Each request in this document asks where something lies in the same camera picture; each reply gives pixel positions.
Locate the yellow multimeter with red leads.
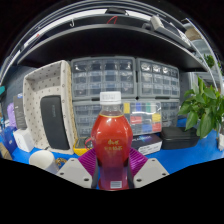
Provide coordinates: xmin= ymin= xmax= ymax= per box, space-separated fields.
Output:
xmin=72 ymin=135 xmax=96 ymax=157

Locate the beige dotted fabric tray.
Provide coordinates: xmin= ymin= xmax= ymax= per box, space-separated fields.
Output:
xmin=22 ymin=59 xmax=78 ymax=155

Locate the white mug gold handle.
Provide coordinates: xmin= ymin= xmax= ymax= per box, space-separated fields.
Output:
xmin=28 ymin=149 xmax=68 ymax=175

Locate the plain white box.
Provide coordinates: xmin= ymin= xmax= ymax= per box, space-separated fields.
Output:
xmin=12 ymin=128 xmax=35 ymax=153

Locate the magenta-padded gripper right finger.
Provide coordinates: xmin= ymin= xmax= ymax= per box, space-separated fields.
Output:
xmin=126 ymin=147 xmax=171 ymax=190

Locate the small black labelled box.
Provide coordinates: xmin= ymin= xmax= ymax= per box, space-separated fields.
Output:
xmin=131 ymin=133 xmax=164 ymax=156

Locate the white wire shelf rack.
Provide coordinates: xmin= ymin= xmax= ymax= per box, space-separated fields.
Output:
xmin=181 ymin=18 xmax=224 ymax=98

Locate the black zip case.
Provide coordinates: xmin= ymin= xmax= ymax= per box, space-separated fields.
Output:
xmin=39 ymin=94 xmax=71 ymax=151

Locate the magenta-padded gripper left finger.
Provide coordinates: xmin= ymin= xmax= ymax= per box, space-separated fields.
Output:
xmin=55 ymin=147 xmax=100 ymax=190

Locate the small white block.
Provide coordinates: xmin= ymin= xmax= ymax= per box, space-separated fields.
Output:
xmin=218 ymin=131 xmax=224 ymax=151

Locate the dark grey flat box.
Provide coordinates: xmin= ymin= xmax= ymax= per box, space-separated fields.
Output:
xmin=12 ymin=94 xmax=28 ymax=131

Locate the black hard case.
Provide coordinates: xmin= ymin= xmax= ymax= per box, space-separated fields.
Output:
xmin=159 ymin=126 xmax=201 ymax=151

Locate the red drink bottle white cap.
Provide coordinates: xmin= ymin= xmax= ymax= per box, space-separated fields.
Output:
xmin=90 ymin=91 xmax=134 ymax=191

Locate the clear box with coloured parts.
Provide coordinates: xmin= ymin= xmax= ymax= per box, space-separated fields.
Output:
xmin=123 ymin=100 xmax=163 ymax=136

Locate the brown cardboard box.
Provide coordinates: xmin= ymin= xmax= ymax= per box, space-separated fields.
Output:
xmin=0 ymin=142 xmax=13 ymax=161

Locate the potted green plant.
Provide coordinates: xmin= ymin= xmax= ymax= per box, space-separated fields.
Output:
xmin=177 ymin=76 xmax=224 ymax=139

